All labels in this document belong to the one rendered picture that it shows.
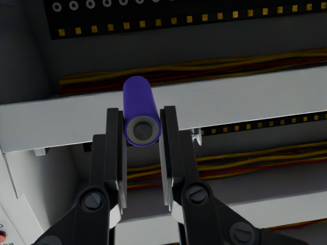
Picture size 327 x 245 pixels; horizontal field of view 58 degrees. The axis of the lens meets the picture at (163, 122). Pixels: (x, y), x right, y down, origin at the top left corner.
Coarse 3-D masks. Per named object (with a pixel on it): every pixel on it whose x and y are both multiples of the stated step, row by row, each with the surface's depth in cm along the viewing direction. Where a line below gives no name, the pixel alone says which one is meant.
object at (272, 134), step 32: (32, 0) 38; (128, 32) 42; (160, 32) 43; (192, 32) 44; (224, 32) 44; (256, 32) 45; (288, 32) 46; (320, 32) 47; (64, 64) 44; (96, 64) 45; (128, 64) 45; (160, 64) 46; (288, 128) 58; (320, 128) 59; (128, 160) 57; (160, 160) 58; (224, 160) 61
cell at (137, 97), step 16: (128, 80) 19; (144, 80) 19; (128, 96) 16; (144, 96) 16; (128, 112) 14; (144, 112) 14; (128, 128) 14; (144, 128) 14; (160, 128) 14; (144, 144) 14
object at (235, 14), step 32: (64, 0) 36; (96, 0) 37; (128, 0) 37; (160, 0) 38; (192, 0) 38; (224, 0) 38; (256, 0) 39; (288, 0) 39; (320, 0) 40; (64, 32) 37; (96, 32) 38
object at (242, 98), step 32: (192, 64) 42; (224, 64) 40; (256, 64) 38; (288, 64) 39; (320, 64) 47; (64, 96) 37; (96, 96) 27; (160, 96) 27; (192, 96) 28; (224, 96) 28; (256, 96) 28; (288, 96) 29; (320, 96) 29; (0, 128) 27; (32, 128) 27; (64, 128) 27; (96, 128) 28; (192, 128) 30; (224, 128) 50; (256, 128) 51; (32, 160) 34
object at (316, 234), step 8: (288, 224) 63; (296, 224) 63; (304, 224) 63; (312, 224) 66; (320, 224) 65; (280, 232) 64; (288, 232) 64; (296, 232) 64; (304, 232) 63; (312, 232) 63; (320, 232) 63; (304, 240) 61; (312, 240) 61; (320, 240) 61
